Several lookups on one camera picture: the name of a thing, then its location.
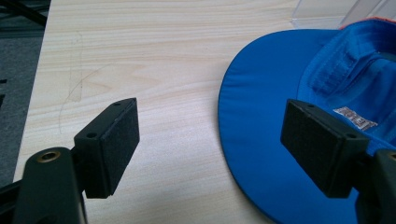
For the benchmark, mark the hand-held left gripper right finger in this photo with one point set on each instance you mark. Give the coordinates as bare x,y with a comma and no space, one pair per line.
320,149

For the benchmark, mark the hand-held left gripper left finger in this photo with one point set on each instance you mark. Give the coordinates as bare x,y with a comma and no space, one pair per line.
107,149

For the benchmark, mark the blue cap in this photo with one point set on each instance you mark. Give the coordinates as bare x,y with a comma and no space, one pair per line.
255,124

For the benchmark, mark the clear acrylic rack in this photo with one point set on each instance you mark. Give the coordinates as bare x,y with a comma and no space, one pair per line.
317,14

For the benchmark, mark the black metal stand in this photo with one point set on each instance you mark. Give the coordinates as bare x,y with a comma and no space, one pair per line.
21,12

